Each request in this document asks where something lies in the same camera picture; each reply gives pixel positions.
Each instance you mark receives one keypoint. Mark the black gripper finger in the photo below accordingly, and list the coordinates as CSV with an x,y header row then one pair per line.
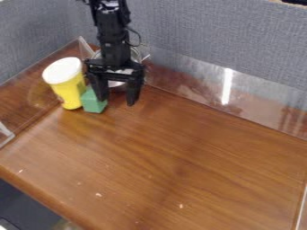
x,y
99,84
134,88

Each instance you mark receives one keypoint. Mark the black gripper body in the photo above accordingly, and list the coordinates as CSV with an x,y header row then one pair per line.
x,y
130,71

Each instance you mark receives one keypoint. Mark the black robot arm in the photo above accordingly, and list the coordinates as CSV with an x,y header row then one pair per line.
x,y
111,17

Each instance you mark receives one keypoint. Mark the green block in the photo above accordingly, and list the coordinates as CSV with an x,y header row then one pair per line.
x,y
91,103

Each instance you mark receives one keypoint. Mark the yellow play-doh can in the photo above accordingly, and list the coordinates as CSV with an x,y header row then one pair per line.
x,y
63,75

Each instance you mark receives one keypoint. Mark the clear acrylic barrier panel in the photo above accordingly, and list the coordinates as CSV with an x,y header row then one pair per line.
x,y
253,98

